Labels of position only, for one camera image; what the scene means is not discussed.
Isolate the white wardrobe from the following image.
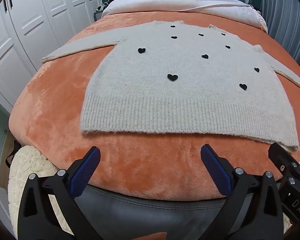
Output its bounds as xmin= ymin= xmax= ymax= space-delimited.
xmin=0 ymin=0 xmax=109 ymax=114

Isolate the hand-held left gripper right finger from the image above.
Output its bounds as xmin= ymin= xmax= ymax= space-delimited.
xmin=201 ymin=144 xmax=290 ymax=240

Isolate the black strap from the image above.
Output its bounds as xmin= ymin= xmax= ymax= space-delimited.
xmin=5 ymin=140 xmax=21 ymax=168

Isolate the white duvet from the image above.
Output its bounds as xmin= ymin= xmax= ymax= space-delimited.
xmin=101 ymin=0 xmax=268 ymax=33

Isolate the black white striped cloth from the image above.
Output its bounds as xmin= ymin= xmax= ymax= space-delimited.
xmin=94 ymin=1 xmax=109 ymax=12

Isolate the beige sweater with black hearts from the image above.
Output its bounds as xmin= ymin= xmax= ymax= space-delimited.
xmin=42 ymin=20 xmax=300 ymax=152

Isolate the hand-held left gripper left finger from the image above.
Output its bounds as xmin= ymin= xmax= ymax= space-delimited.
xmin=18 ymin=146 xmax=103 ymax=240

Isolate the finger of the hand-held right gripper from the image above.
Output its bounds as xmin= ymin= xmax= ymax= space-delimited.
xmin=268 ymin=142 xmax=300 ymax=188

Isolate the orange plush blanket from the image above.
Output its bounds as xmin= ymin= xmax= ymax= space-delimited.
xmin=8 ymin=11 xmax=300 ymax=202

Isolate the cream fleece cloth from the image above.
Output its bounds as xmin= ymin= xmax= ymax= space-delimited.
xmin=8 ymin=145 xmax=75 ymax=240

